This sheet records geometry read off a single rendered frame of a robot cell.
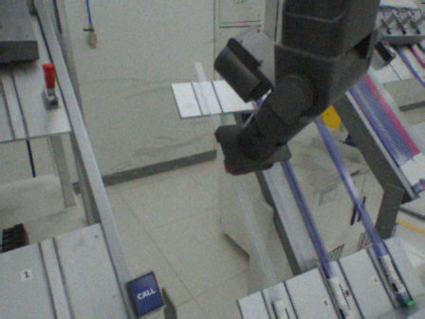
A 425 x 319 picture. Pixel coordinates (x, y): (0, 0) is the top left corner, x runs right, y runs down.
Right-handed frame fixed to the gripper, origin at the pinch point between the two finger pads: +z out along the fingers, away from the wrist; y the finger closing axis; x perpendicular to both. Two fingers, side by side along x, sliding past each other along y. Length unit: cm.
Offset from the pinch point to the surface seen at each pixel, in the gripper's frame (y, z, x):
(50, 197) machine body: 34, 68, -23
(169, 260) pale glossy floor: -12, 126, 6
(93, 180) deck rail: 21.3, 8.8, -4.9
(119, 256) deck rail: 19.5, 8.5, 8.3
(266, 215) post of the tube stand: -8.5, 9.0, 8.3
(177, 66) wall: -59, 143, -138
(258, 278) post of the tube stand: -8.7, 21.5, 19.7
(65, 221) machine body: 30, 55, -10
